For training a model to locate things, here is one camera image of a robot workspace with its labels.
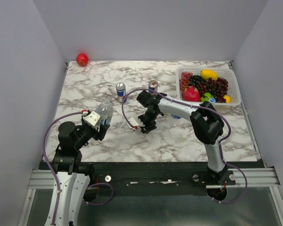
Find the small clear labelled bottle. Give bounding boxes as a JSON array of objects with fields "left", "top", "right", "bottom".
[{"left": 96, "top": 98, "right": 113, "bottom": 125}]

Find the blue label plastic bottle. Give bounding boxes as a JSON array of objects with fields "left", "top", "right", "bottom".
[{"left": 170, "top": 114, "right": 181, "bottom": 120}]

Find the blue bottle cap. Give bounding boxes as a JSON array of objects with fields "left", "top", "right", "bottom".
[{"left": 209, "top": 98, "right": 216, "bottom": 104}]

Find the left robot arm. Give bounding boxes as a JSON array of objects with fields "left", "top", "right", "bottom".
[{"left": 45, "top": 120, "right": 112, "bottom": 226}]

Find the right blue energy drink can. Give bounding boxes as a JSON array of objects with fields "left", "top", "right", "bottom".
[{"left": 148, "top": 80, "right": 158, "bottom": 95}]

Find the blue energy drink can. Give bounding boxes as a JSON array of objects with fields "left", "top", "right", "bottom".
[
  {"left": 148, "top": 80, "right": 158, "bottom": 95},
  {"left": 116, "top": 82, "right": 126, "bottom": 103}
]

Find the left blue energy drink can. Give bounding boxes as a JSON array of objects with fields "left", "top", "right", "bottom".
[{"left": 116, "top": 82, "right": 126, "bottom": 103}]

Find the red dragon fruit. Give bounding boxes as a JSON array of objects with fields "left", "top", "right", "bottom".
[{"left": 182, "top": 86, "right": 200, "bottom": 102}]

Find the red grape bunch left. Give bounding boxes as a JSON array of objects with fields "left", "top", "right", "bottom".
[{"left": 179, "top": 72, "right": 193, "bottom": 90}]

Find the green toy fruit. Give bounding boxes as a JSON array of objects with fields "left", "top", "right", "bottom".
[{"left": 200, "top": 92, "right": 214, "bottom": 102}]

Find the black grape bunch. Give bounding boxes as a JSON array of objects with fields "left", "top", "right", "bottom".
[{"left": 188, "top": 75, "right": 206, "bottom": 90}]

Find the red apple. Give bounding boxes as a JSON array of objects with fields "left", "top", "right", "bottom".
[{"left": 76, "top": 53, "right": 89, "bottom": 67}]

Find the yellow mango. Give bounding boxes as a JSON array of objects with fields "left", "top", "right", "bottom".
[{"left": 200, "top": 69, "right": 218, "bottom": 81}]

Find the dark red grape bunch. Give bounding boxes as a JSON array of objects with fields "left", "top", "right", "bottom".
[{"left": 205, "top": 77, "right": 229, "bottom": 103}]

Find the small yellow lemon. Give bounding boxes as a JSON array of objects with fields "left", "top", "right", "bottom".
[{"left": 223, "top": 95, "right": 232, "bottom": 104}]

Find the white plastic basket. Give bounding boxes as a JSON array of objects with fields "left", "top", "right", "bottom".
[{"left": 175, "top": 66, "right": 241, "bottom": 109}]

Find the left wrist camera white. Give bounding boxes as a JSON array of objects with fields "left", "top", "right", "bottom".
[{"left": 82, "top": 111, "right": 101, "bottom": 129}]

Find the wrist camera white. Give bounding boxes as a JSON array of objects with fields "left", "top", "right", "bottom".
[
  {"left": 82, "top": 111, "right": 101, "bottom": 129},
  {"left": 126, "top": 117, "right": 144, "bottom": 130}
]

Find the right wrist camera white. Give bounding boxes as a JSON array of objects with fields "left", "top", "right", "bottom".
[{"left": 126, "top": 117, "right": 144, "bottom": 130}]

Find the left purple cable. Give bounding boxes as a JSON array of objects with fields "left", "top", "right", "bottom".
[{"left": 42, "top": 110, "right": 114, "bottom": 224}]

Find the purple cable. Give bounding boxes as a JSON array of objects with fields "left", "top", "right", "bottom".
[
  {"left": 121, "top": 88, "right": 248, "bottom": 204},
  {"left": 42, "top": 110, "right": 114, "bottom": 224}
]

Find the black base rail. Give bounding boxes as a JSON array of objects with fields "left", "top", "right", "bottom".
[{"left": 80, "top": 162, "right": 236, "bottom": 196}]

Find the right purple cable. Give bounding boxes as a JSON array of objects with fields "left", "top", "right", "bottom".
[{"left": 121, "top": 88, "right": 248, "bottom": 204}]

